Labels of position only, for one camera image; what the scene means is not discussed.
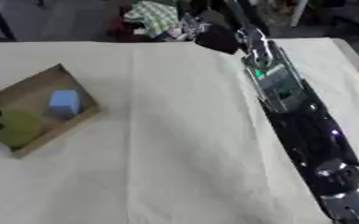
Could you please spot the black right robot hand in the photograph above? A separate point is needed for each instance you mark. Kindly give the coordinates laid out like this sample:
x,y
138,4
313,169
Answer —
x,y
217,38

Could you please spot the green round toy fruit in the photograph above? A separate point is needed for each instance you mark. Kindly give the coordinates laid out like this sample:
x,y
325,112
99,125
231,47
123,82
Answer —
x,y
17,128

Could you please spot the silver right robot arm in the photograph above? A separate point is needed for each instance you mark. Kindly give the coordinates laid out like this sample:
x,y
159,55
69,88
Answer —
x,y
300,116

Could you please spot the tan cardboard box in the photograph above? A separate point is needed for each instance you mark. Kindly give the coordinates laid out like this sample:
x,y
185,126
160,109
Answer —
x,y
39,87

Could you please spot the green white checked cloth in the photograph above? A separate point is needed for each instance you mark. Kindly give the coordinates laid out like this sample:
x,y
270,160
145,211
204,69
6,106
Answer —
x,y
154,16

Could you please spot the blue block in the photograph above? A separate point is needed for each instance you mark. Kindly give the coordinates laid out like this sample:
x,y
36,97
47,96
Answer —
x,y
64,102

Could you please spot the dark red bag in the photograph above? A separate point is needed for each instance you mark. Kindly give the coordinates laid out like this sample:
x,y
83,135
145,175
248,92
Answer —
x,y
121,27

